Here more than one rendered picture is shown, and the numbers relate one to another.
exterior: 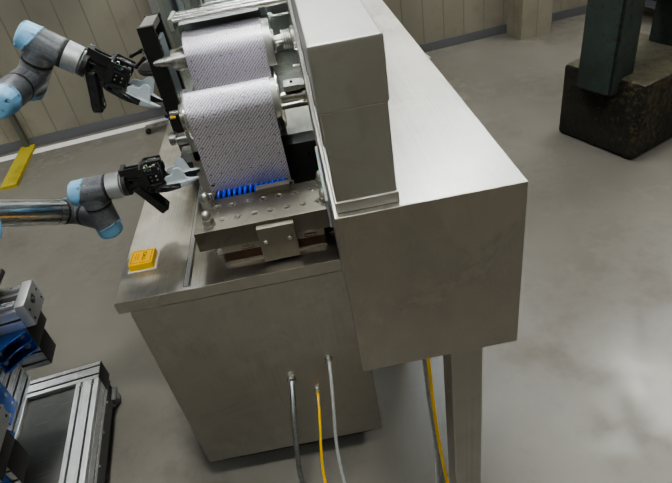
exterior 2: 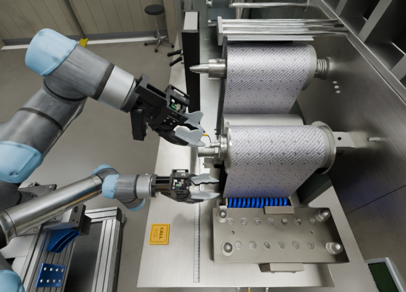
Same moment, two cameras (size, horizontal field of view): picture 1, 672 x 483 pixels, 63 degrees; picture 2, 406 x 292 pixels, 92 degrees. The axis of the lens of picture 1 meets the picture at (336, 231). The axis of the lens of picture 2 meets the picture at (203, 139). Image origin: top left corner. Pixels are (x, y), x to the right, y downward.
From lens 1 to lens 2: 122 cm
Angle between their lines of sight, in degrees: 17
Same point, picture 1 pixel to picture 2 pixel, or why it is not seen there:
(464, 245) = not seen: outside the picture
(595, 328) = not seen: hidden behind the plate
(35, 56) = (63, 88)
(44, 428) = (84, 248)
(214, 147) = (243, 179)
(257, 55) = (293, 86)
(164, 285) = (177, 274)
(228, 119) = (269, 168)
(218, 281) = (223, 284)
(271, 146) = (291, 184)
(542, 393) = (349, 272)
